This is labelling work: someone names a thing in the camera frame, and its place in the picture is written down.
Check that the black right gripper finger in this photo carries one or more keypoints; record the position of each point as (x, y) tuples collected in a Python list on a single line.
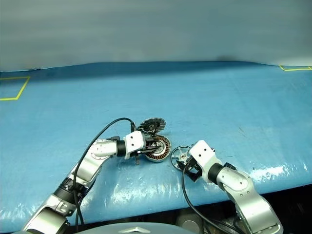
[(193, 176), (182, 165)]

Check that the yellow tape square outline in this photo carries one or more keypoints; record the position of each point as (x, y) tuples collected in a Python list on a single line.
[(23, 87)]

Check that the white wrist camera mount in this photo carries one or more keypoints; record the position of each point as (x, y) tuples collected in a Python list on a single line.
[(202, 151), (134, 142)]

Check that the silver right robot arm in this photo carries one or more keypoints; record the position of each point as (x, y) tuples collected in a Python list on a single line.
[(248, 202)]

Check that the silver motor housing with stator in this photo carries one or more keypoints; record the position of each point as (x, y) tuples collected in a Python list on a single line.
[(165, 148)]

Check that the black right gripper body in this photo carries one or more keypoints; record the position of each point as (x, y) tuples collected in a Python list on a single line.
[(193, 165)]

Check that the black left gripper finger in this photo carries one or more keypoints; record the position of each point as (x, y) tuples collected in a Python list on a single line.
[(156, 144), (153, 151)]

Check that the grey finned rotor disc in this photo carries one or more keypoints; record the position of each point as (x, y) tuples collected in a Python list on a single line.
[(156, 123)]

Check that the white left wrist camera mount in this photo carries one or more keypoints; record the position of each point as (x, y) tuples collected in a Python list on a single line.
[(134, 142)]

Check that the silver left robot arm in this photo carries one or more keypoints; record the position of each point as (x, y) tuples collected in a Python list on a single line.
[(85, 168)]

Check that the silver spoked wheel part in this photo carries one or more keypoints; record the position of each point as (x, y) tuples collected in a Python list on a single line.
[(181, 153)]

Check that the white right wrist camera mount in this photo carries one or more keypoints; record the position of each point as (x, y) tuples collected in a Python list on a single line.
[(202, 151)]

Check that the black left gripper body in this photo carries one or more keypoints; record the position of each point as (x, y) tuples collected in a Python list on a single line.
[(148, 146)]

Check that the yellow tape outline with tick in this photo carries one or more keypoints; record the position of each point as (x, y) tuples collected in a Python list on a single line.
[(282, 67)]

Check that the grey robot torso with logo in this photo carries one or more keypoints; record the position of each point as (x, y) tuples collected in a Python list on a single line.
[(126, 228)]

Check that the grey rounded shape under table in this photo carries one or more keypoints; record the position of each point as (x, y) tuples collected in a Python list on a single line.
[(189, 224)]

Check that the blue plastic table cover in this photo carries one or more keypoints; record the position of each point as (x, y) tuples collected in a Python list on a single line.
[(195, 97)]

